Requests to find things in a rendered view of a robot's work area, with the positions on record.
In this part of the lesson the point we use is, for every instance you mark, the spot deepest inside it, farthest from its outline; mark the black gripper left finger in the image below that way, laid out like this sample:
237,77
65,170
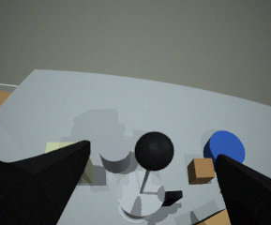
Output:
36,190

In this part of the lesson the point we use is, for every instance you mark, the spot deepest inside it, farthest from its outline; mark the blue disc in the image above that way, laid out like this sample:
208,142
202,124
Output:
224,142

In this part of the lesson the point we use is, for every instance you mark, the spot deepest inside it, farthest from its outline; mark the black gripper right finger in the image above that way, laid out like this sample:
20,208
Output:
247,194

